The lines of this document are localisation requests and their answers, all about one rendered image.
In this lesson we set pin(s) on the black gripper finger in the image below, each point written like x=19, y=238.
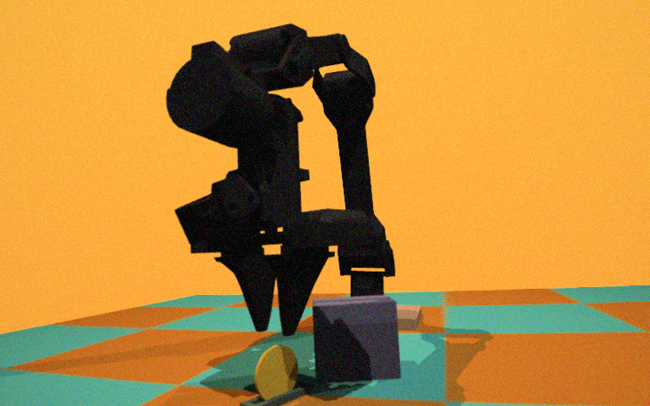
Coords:
x=296, y=275
x=257, y=282

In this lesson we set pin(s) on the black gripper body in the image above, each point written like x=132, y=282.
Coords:
x=303, y=232

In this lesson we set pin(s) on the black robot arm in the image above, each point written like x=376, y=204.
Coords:
x=222, y=96

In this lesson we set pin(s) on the gold coin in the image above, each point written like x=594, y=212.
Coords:
x=276, y=372

